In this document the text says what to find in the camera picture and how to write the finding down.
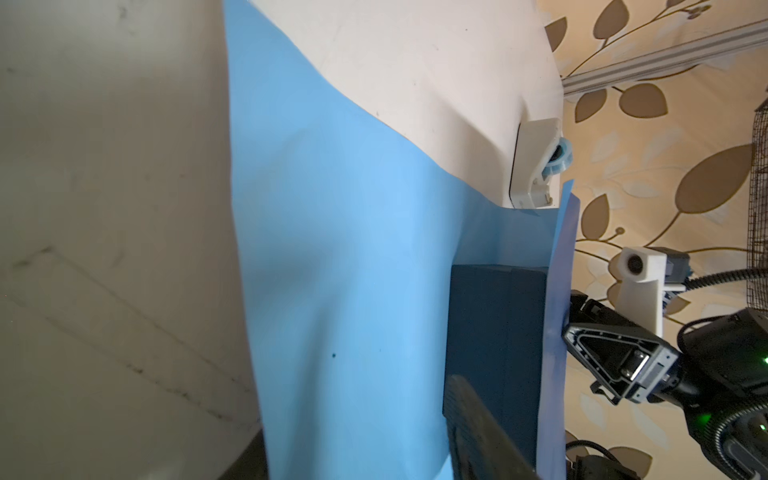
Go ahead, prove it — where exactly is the right wire basket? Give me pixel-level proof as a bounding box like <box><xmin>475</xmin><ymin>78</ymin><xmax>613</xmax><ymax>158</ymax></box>
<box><xmin>747</xmin><ymin>100</ymin><xmax>767</xmax><ymax>311</ymax></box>

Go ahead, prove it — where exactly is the blue wrapping paper sheet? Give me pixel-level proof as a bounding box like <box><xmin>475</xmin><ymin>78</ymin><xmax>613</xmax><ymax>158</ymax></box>
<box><xmin>223</xmin><ymin>1</ymin><xmax>578</xmax><ymax>479</ymax></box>

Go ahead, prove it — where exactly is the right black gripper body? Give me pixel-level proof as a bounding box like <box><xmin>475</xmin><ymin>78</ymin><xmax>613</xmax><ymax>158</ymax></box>
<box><xmin>562</xmin><ymin>290</ymin><xmax>681</xmax><ymax>405</ymax></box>

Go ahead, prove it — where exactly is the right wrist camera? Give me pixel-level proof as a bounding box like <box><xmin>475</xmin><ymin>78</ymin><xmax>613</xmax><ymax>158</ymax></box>
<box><xmin>611</xmin><ymin>247</ymin><xmax>692</xmax><ymax>337</ymax></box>

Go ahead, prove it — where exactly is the dark navy gift box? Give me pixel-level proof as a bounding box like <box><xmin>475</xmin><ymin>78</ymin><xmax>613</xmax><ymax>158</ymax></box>
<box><xmin>445</xmin><ymin>265</ymin><xmax>547</xmax><ymax>465</ymax></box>

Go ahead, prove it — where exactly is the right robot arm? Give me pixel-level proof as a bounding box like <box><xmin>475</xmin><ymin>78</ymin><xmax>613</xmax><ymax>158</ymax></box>
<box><xmin>562</xmin><ymin>291</ymin><xmax>767</xmax><ymax>479</ymax></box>

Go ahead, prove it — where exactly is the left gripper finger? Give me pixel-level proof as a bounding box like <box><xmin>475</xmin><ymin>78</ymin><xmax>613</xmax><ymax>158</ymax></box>
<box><xmin>446</xmin><ymin>375</ymin><xmax>538</xmax><ymax>480</ymax></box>

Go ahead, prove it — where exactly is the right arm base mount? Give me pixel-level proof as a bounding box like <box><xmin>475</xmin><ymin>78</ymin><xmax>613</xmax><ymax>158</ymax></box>
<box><xmin>565</xmin><ymin>440</ymin><xmax>640</xmax><ymax>480</ymax></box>

